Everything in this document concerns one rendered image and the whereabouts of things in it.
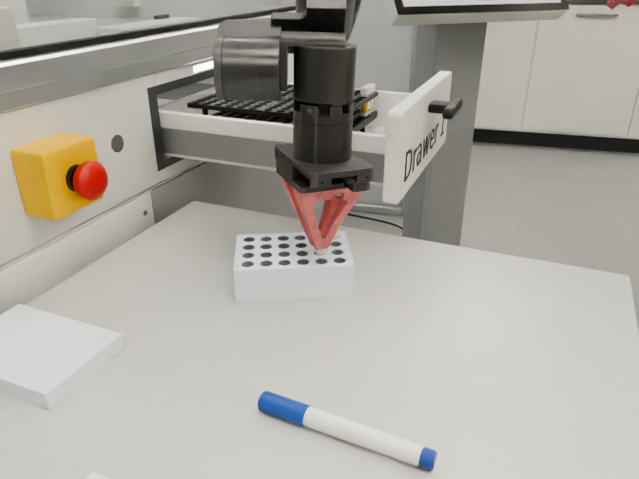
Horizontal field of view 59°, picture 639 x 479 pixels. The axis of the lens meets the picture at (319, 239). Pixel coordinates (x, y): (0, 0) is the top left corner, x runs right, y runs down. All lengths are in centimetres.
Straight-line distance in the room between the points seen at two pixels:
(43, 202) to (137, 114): 20
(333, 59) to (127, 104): 33
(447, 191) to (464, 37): 46
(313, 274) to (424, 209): 126
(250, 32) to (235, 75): 5
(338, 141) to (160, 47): 35
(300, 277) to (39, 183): 27
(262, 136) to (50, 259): 29
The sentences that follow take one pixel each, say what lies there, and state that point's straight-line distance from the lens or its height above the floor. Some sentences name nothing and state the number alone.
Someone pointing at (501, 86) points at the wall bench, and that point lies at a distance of 380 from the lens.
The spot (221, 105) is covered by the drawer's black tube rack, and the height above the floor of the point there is 90.
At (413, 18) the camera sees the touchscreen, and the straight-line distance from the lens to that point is 152.
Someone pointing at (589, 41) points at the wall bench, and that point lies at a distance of 381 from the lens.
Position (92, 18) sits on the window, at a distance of 74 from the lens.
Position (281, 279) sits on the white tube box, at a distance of 58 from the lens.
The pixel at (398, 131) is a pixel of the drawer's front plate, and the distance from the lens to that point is 64.
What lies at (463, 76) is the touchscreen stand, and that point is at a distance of 174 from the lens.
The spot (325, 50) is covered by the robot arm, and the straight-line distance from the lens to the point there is 51.
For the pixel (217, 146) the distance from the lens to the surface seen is 76.
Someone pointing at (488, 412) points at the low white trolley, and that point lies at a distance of 48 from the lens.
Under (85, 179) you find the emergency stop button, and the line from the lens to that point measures 61.
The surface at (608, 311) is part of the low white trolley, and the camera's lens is 64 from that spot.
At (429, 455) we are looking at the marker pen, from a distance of 42.
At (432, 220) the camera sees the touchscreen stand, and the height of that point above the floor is 33.
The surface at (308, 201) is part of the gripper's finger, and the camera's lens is 54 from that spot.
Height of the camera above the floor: 108
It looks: 26 degrees down
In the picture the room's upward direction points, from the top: straight up
